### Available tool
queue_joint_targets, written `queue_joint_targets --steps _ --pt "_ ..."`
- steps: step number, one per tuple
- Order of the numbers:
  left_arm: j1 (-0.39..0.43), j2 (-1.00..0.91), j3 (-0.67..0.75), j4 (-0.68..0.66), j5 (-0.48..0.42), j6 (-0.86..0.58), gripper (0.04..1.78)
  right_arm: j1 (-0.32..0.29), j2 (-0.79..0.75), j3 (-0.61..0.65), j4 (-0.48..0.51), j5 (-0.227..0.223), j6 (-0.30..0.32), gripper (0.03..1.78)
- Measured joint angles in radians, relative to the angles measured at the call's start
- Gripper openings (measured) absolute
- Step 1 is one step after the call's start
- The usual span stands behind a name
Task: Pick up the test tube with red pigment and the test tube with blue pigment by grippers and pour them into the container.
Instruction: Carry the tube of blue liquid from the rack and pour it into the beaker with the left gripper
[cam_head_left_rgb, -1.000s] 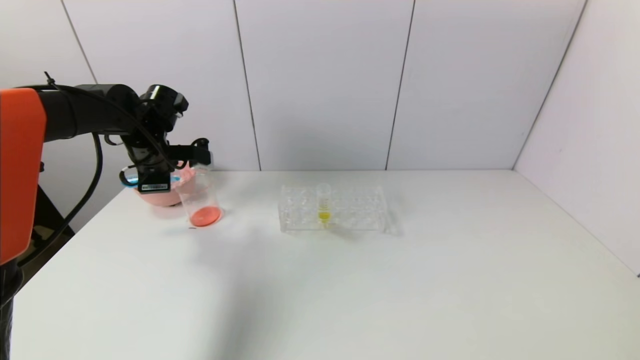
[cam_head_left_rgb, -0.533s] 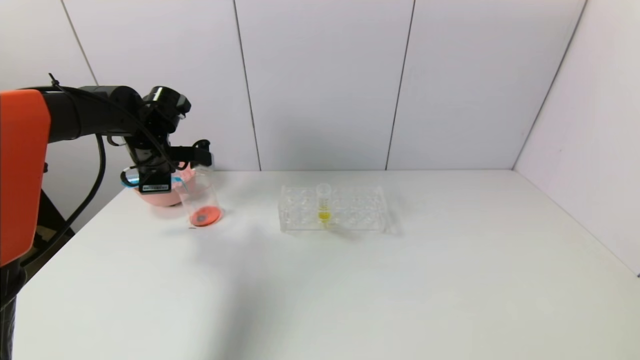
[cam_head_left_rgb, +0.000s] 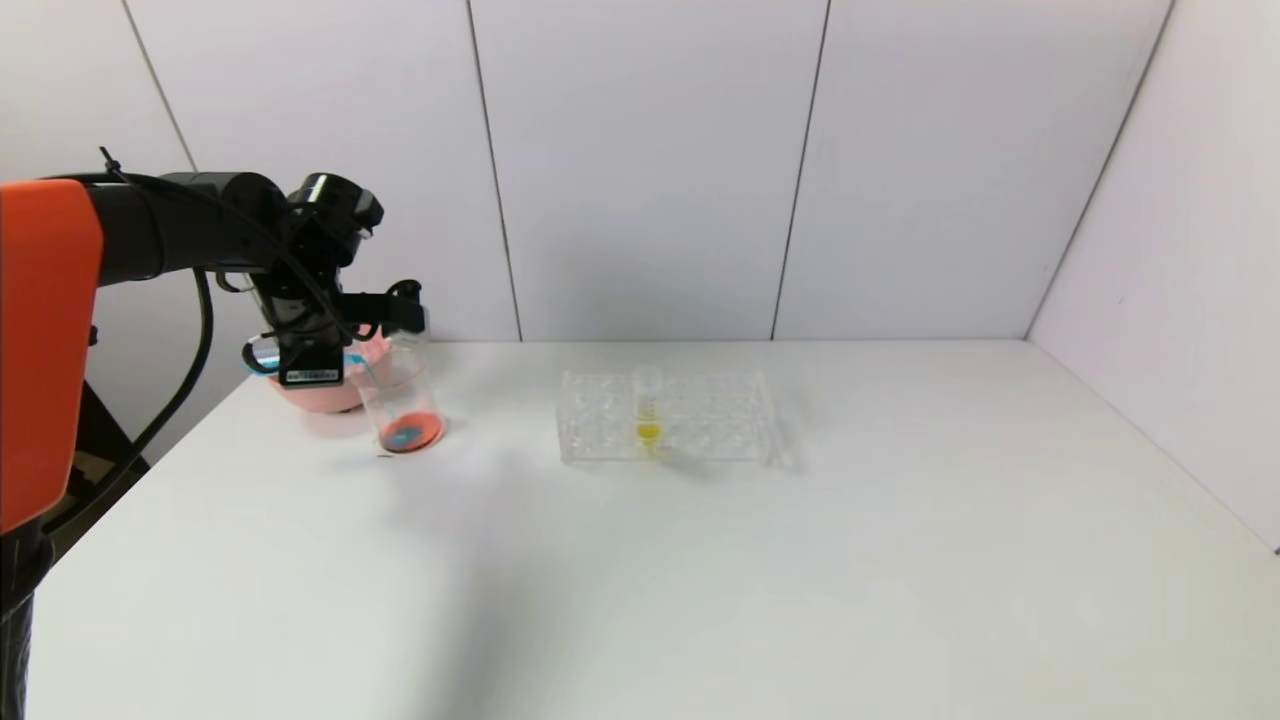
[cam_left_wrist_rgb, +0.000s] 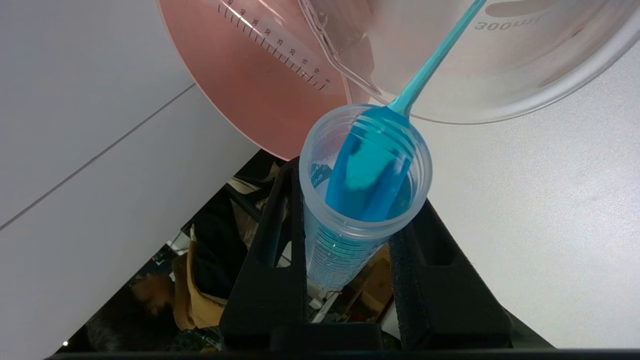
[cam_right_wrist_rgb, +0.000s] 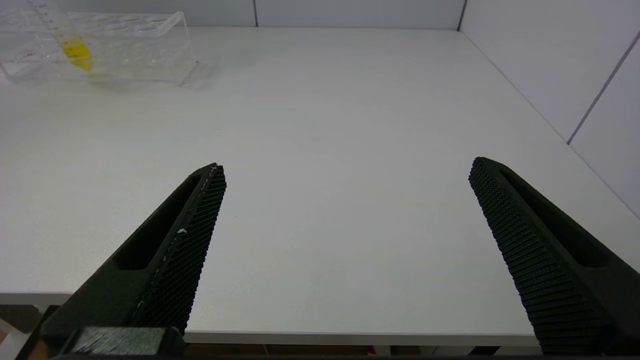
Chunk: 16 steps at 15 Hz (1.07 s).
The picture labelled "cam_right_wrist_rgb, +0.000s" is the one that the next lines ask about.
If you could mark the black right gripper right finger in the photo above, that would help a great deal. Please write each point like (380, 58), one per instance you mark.
(540, 250)

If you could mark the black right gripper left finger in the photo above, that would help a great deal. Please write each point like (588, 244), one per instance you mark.
(170, 270)

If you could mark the clear acrylic test tube rack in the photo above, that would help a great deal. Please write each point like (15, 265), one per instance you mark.
(150, 50)

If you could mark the yellow pigment test tube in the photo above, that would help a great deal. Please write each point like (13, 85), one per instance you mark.
(76, 52)

